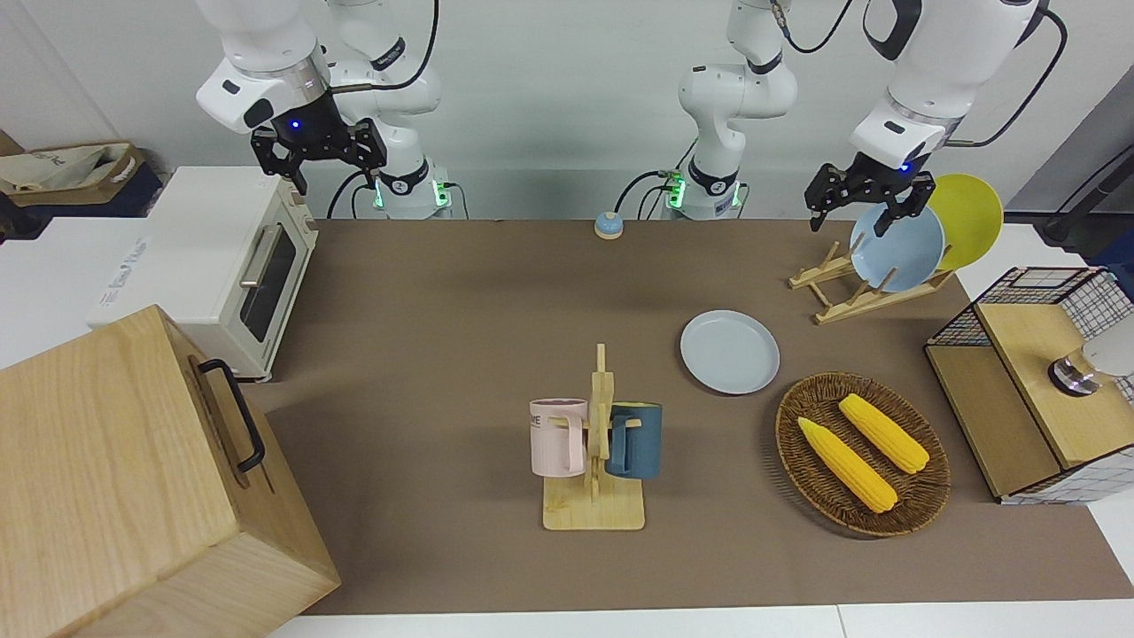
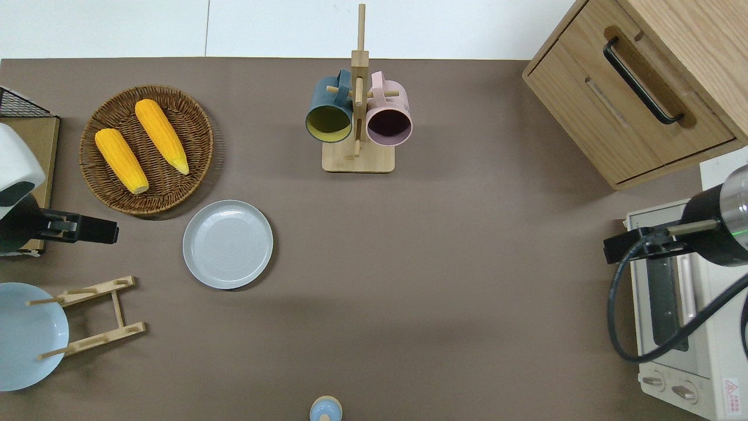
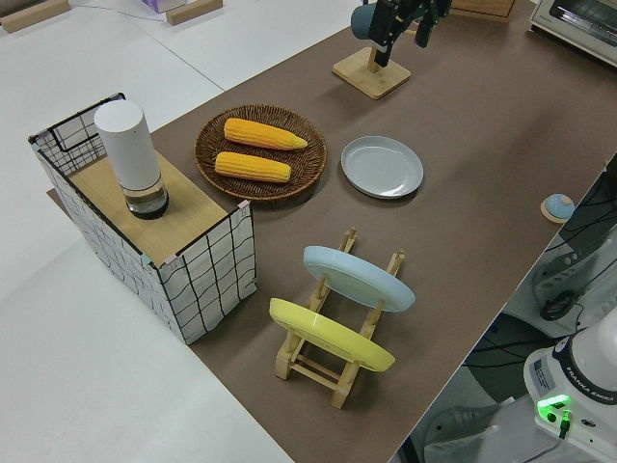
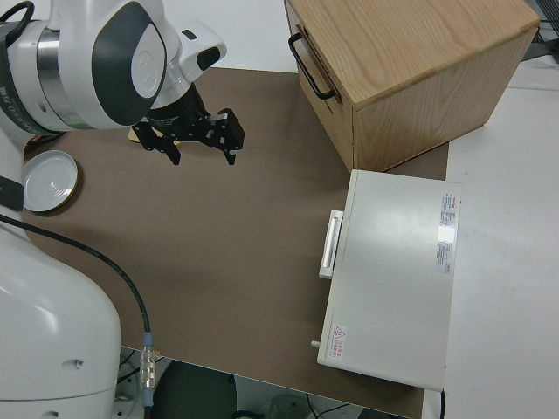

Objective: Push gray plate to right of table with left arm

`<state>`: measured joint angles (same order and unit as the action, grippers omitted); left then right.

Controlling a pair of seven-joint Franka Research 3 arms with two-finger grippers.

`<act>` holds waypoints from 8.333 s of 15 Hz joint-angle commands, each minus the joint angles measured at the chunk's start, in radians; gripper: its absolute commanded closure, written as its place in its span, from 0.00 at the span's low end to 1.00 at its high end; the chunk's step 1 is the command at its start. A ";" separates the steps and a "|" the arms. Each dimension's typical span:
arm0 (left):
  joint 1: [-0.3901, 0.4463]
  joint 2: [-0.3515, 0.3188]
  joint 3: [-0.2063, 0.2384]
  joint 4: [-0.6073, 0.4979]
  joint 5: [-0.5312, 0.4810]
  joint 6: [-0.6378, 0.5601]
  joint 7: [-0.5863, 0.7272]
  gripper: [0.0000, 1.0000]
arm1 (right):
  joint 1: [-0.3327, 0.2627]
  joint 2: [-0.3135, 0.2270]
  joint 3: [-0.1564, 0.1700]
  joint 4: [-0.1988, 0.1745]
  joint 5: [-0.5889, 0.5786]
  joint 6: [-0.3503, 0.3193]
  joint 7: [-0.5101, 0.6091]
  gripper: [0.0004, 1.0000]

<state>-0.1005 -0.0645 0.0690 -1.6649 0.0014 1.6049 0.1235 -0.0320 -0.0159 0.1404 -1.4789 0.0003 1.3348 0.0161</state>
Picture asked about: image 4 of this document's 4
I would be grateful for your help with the wooden mug tree stand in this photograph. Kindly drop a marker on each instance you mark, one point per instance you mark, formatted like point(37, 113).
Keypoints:
point(132, 136)

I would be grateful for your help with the brown table mat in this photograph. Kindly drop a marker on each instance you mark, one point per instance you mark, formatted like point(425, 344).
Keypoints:
point(218, 240)

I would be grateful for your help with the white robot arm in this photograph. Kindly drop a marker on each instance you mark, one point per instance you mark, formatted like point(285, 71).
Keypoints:
point(52, 314)

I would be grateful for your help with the gray round plate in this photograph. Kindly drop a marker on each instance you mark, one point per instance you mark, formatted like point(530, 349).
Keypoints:
point(48, 183)

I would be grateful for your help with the wooden drawer cabinet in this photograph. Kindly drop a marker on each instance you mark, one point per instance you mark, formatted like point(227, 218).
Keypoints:
point(415, 52)

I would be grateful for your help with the white toaster oven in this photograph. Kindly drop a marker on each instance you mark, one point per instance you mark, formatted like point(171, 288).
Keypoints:
point(393, 283)

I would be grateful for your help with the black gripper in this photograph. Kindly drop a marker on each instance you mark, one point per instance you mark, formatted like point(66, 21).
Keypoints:
point(179, 115)

